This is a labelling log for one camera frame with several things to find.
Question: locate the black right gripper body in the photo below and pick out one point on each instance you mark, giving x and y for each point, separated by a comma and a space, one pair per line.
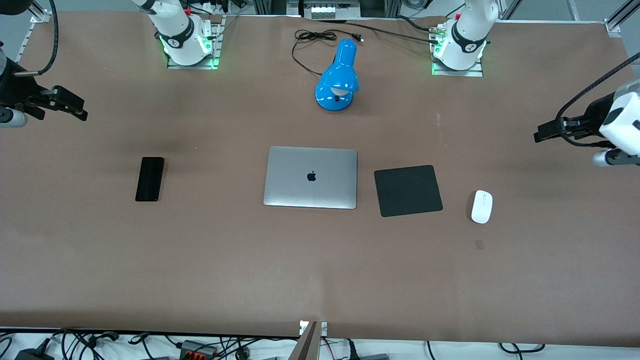
16, 90

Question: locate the black smartphone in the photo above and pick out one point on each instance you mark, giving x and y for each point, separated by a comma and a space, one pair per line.
149, 180

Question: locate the white computer mouse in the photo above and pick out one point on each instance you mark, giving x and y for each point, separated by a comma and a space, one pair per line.
482, 207

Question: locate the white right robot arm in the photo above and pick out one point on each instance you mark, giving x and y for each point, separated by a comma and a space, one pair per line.
175, 25

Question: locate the black mouse pad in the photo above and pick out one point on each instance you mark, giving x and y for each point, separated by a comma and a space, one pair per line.
407, 190

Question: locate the blue desk lamp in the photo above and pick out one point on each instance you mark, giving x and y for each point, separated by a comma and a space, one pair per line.
340, 75

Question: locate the black power adapter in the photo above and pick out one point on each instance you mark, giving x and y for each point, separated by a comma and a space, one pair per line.
35, 355

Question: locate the silver closed laptop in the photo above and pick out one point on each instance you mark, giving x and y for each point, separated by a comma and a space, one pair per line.
310, 192

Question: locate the grey box with orange connectors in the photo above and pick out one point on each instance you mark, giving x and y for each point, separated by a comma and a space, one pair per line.
192, 346

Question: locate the black plug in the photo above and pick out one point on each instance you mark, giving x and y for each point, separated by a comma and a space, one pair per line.
351, 350

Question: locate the aluminium table edge rail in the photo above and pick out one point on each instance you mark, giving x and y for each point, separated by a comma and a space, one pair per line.
27, 42

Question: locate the aluminium corner bracket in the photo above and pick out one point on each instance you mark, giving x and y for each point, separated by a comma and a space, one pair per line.
613, 27
41, 16

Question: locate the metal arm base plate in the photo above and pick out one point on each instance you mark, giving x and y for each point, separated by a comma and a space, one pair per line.
192, 65
457, 73

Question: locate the grey metal post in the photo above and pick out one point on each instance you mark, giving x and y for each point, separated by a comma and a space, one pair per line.
307, 347

